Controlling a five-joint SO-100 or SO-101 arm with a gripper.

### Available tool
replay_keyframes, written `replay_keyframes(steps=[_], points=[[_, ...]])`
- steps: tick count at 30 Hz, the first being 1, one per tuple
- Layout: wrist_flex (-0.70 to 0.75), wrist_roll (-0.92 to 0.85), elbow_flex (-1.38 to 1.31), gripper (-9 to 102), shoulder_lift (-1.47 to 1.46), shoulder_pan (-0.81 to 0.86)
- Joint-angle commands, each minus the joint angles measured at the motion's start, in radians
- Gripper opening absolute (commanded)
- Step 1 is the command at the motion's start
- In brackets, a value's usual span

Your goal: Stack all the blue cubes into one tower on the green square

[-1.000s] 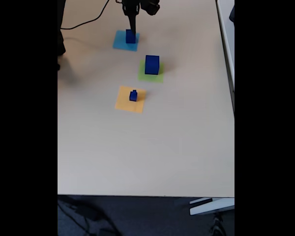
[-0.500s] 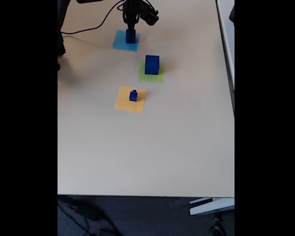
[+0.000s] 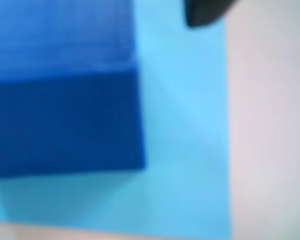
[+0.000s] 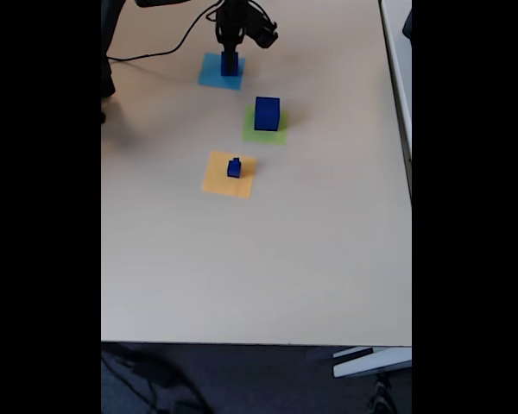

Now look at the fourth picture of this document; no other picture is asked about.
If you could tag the medium blue cube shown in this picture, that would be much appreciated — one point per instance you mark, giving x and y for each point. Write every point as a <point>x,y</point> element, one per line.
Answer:
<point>223,69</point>

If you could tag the largest blue cube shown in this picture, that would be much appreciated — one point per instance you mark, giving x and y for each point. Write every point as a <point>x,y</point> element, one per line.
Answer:
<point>267,114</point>

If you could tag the small blue cube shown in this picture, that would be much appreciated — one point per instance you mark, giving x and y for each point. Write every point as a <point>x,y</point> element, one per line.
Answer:
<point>233,170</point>

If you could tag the blue paper square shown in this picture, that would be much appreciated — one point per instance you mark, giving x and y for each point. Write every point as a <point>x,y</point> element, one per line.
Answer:
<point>209,75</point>

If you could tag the green paper square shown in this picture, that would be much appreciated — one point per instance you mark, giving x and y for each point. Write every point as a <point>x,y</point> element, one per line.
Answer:
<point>280,137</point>

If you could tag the orange paper square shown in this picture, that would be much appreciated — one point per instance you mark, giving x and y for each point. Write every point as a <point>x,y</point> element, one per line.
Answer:
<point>218,181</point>

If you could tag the dark blue object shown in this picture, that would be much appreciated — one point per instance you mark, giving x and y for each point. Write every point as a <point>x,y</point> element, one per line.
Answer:
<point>408,23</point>

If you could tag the white table foot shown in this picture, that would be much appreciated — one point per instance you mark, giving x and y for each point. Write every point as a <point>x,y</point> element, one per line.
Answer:
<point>371,364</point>

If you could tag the black camera box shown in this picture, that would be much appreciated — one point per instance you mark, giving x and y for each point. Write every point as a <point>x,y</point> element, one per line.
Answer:
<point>263,28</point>

